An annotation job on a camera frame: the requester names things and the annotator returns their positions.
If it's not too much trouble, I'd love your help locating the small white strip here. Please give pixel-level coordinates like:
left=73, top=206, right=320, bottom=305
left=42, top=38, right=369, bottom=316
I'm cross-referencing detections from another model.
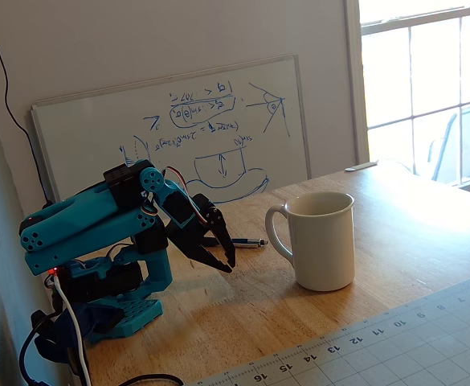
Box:
left=345, top=161, right=379, bottom=172

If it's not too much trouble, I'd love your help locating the black power cable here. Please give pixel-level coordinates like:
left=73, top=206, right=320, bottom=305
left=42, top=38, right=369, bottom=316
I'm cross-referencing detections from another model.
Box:
left=18, top=309, right=186, bottom=386

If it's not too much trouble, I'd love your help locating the cream ceramic mug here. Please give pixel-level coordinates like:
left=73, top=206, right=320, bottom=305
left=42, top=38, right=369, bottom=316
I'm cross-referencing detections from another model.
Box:
left=264, top=191, right=356, bottom=293

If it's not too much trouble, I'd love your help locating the white usb cable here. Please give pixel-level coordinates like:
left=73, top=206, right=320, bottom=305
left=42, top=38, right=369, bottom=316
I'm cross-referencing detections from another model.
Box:
left=52, top=276, right=93, bottom=386

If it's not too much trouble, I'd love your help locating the grey gridded cutting mat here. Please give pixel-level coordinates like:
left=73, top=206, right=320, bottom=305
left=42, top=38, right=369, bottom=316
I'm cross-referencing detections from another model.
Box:
left=190, top=269, right=470, bottom=386

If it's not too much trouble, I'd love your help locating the dark blue mechanical pen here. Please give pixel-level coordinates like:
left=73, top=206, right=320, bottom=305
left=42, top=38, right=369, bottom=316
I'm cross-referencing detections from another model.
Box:
left=231, top=237, right=269, bottom=248

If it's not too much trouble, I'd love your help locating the dark blue table clamp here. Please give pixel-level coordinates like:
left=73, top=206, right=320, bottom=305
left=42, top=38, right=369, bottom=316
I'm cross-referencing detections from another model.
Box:
left=35, top=302, right=124, bottom=363

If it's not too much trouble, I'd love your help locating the thin black wall cable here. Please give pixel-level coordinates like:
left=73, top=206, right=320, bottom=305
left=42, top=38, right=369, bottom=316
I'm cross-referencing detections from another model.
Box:
left=0, top=0, right=55, bottom=204

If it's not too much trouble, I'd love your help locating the white framed window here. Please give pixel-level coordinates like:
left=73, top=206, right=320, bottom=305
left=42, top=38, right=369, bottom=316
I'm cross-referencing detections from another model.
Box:
left=344, top=0, right=470, bottom=199

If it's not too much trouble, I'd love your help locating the whiteboard with blue writing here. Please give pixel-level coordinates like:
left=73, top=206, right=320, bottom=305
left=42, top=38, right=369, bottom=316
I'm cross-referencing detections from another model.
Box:
left=31, top=55, right=313, bottom=210

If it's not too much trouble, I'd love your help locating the controller board with red light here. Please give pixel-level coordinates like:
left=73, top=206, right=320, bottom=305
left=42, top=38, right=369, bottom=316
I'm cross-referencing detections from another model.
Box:
left=44, top=265, right=65, bottom=283

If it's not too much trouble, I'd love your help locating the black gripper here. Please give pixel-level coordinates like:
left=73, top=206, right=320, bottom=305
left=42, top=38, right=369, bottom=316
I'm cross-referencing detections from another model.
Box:
left=164, top=193, right=237, bottom=275

